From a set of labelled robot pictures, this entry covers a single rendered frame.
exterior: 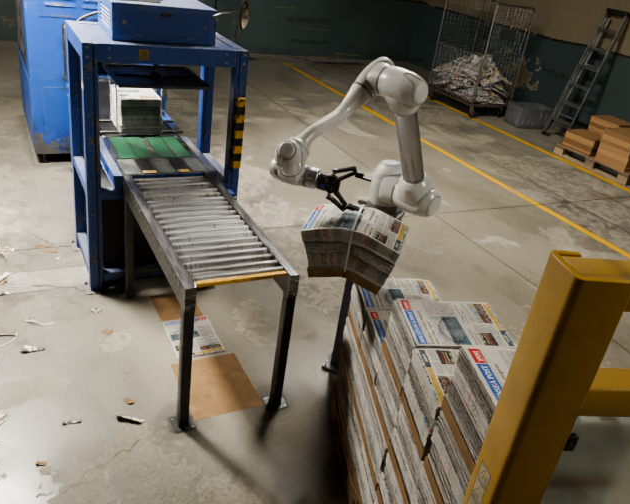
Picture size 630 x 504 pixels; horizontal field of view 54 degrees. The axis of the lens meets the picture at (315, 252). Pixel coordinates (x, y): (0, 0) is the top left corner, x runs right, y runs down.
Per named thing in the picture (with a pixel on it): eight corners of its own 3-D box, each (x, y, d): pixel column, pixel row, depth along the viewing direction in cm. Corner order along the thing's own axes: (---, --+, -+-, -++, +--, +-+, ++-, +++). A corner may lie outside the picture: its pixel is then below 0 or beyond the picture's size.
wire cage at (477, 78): (506, 118, 1002) (538, 7, 924) (467, 118, 964) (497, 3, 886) (460, 98, 1094) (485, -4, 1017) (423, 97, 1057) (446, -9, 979)
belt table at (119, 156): (217, 185, 397) (218, 170, 393) (113, 190, 368) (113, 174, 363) (186, 149, 451) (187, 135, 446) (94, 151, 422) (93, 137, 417)
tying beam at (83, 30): (247, 68, 371) (249, 51, 366) (83, 61, 328) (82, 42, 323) (212, 45, 423) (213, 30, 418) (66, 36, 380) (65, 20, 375)
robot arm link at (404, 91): (414, 194, 313) (448, 211, 299) (392, 212, 307) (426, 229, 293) (396, 56, 260) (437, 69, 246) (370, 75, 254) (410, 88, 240)
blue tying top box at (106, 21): (215, 45, 367) (217, 10, 358) (112, 39, 340) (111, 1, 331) (193, 31, 402) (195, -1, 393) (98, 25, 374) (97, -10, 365)
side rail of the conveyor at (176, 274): (195, 311, 271) (196, 287, 265) (183, 312, 268) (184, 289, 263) (130, 192, 373) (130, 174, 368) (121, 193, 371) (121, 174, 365)
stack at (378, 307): (397, 410, 333) (431, 278, 295) (471, 625, 231) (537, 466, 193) (327, 408, 327) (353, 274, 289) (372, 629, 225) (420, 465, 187)
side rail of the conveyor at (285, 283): (297, 296, 294) (300, 274, 288) (287, 297, 291) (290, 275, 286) (210, 188, 396) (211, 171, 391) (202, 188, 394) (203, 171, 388)
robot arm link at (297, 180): (302, 191, 261) (299, 181, 248) (268, 181, 263) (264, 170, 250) (310, 169, 263) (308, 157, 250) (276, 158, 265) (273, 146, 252)
